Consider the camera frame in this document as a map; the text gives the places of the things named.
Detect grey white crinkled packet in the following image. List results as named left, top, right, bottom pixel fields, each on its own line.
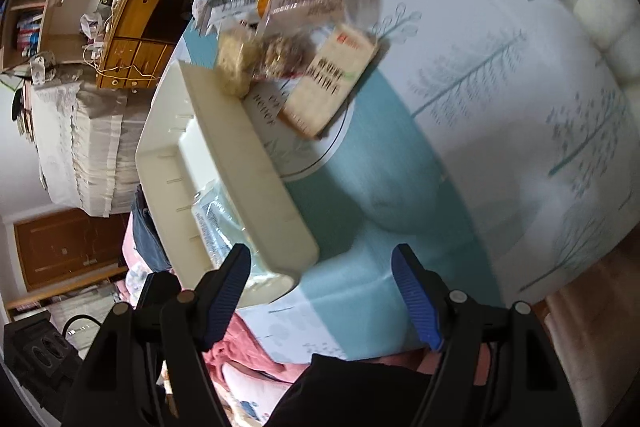
left=192, top=0, right=261, bottom=35

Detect puffed rice cake packet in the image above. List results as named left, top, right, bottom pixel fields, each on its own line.
left=217, top=27, right=266, bottom=98

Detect lace-covered cabinet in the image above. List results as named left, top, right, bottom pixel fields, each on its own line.
left=30, top=79, right=151, bottom=218

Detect person's black shorts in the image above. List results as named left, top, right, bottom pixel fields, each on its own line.
left=270, top=353, right=441, bottom=427

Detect patterned fabric bag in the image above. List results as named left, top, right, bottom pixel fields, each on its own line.
left=30, top=52, right=58, bottom=84

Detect white plastic bag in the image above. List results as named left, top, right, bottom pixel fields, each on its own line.
left=80, top=12, right=108, bottom=42

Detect row of books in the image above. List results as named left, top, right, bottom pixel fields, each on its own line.
left=15, top=7, right=47, bottom=58

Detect clear packet with blue print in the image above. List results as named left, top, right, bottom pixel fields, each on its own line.
left=191, top=178, right=257, bottom=269

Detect cream curtain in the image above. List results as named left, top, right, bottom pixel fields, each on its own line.
left=460, top=0, right=640, bottom=108

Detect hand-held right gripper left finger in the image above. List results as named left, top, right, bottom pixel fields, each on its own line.
left=62, top=243, right=252, bottom=427

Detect brown wooden door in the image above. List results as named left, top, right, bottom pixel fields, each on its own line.
left=12, top=207, right=132, bottom=293

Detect white plastic bin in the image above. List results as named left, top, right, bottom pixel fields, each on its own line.
left=135, top=61, right=321, bottom=309

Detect pink crumpled garment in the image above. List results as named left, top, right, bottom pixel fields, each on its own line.
left=202, top=311, right=302, bottom=373

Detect pink bedsheet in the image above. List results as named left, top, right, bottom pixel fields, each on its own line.
left=122, top=212, right=142, bottom=273

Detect floral blanket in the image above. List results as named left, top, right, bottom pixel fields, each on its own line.
left=220, top=363, right=297, bottom=426

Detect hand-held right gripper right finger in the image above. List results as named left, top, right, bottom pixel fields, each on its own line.
left=391, top=244, right=583, bottom=427

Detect dark blue jeans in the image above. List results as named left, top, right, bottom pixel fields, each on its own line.
left=131, top=184, right=173, bottom=273

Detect nut cluster packet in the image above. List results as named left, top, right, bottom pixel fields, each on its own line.
left=257, top=33, right=317, bottom=82

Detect beige packet with red print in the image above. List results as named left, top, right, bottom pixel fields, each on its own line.
left=276, top=23, right=381, bottom=142

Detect tree print tablecloth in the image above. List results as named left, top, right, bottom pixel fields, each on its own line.
left=150, top=0, right=640, bottom=364

